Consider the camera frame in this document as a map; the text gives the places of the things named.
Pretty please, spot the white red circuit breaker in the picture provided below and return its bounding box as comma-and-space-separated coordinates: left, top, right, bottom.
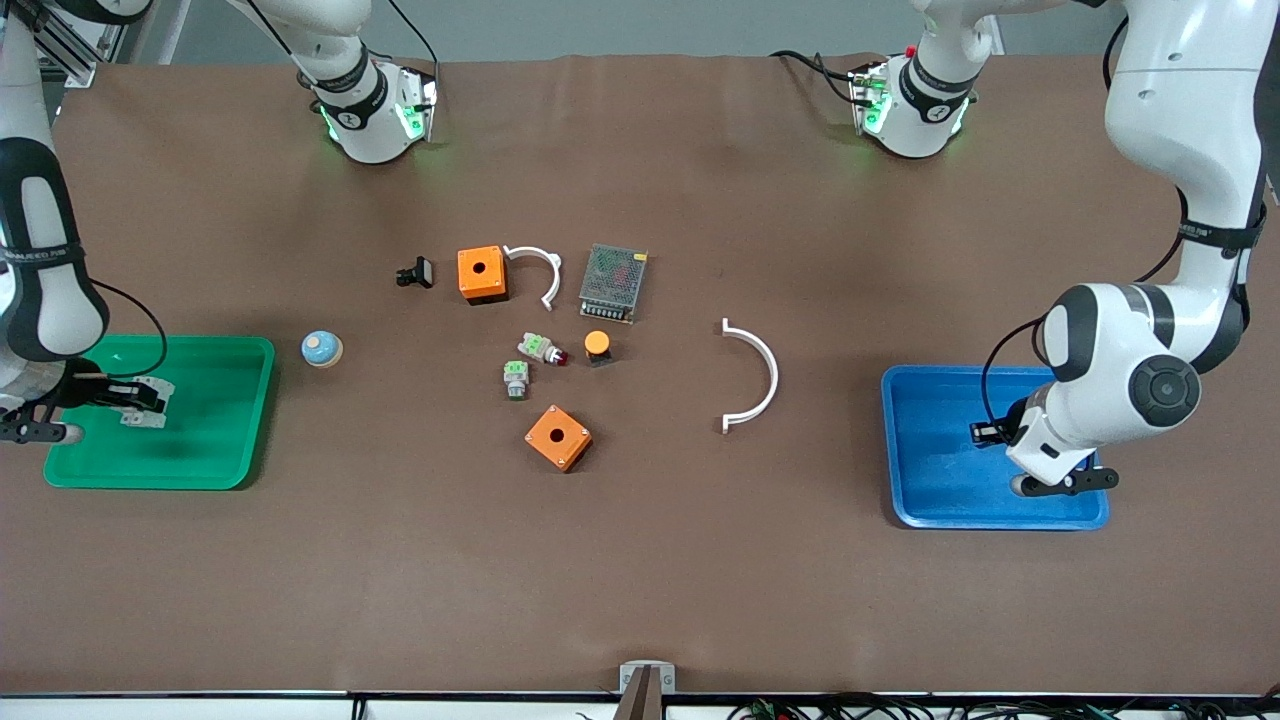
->
119, 377, 178, 430

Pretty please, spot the blue plastic tray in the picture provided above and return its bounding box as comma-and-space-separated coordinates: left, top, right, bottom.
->
880, 365, 1111, 531

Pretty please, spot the green plastic tray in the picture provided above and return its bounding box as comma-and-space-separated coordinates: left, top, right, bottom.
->
43, 334, 276, 491

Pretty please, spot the large white curved clip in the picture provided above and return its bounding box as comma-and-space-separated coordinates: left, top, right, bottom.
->
721, 317, 781, 435

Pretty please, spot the orange button box with hole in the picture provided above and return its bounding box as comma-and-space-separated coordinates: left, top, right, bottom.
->
457, 245, 509, 306
524, 404, 594, 474

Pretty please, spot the brown table mat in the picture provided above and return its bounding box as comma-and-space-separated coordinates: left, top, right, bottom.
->
0, 52, 1280, 697

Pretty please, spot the metal mesh power supply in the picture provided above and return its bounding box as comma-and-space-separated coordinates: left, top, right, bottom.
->
578, 243, 649, 325

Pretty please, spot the small white curved clip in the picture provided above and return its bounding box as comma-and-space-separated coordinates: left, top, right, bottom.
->
503, 243, 564, 313

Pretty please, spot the white table edge rail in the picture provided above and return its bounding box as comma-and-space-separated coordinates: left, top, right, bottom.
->
0, 690, 1280, 720

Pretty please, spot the aluminium frame profile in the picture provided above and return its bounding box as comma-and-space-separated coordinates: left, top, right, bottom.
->
18, 0, 136, 87

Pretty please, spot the black left base cable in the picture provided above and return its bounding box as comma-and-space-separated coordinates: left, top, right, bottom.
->
769, 48, 867, 107

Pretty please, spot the black base cable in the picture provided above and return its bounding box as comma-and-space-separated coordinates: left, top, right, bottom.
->
769, 48, 867, 107
386, 0, 442, 67

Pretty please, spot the red push button switch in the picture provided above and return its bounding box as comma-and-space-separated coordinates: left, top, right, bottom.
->
517, 332, 569, 368

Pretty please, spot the metal table edge bracket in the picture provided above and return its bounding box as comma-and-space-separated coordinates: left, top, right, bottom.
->
613, 660, 678, 720

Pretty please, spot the black right base cable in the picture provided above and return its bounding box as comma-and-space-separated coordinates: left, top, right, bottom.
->
386, 0, 442, 67

